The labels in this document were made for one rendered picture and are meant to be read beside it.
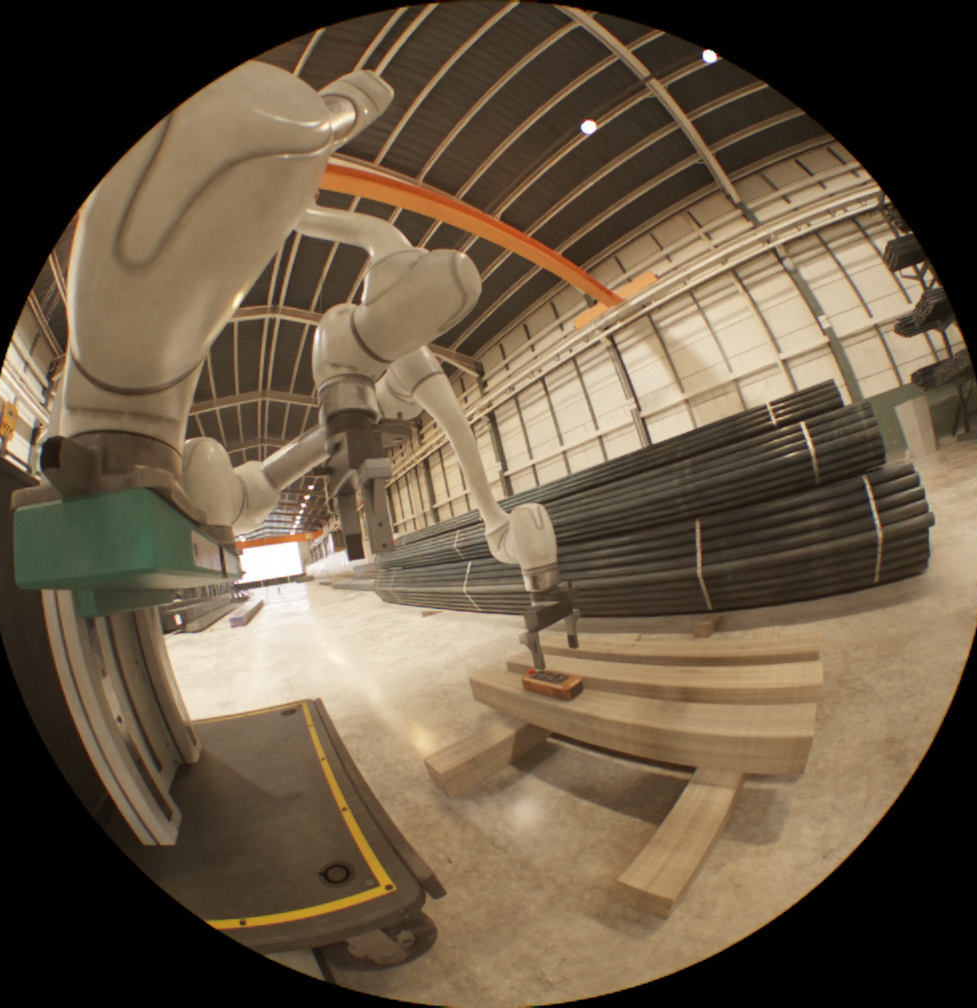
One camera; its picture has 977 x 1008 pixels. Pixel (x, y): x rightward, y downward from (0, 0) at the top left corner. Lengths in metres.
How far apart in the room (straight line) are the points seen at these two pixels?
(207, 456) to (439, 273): 0.61
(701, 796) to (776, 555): 1.12
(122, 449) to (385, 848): 0.46
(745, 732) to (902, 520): 1.24
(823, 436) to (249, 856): 2.03
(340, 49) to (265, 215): 9.18
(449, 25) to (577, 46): 2.64
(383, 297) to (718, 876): 1.00
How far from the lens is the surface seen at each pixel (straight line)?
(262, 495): 0.93
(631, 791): 0.87
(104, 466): 0.31
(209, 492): 0.77
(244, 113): 0.20
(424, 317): 0.42
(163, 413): 0.34
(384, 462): 0.37
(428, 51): 9.37
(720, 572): 1.63
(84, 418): 0.35
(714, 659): 0.98
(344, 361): 0.48
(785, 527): 1.63
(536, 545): 0.76
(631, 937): 0.68
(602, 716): 0.80
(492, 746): 0.95
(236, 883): 0.49
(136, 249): 0.21
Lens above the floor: 0.64
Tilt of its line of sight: 6 degrees up
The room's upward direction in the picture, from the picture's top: 12 degrees counter-clockwise
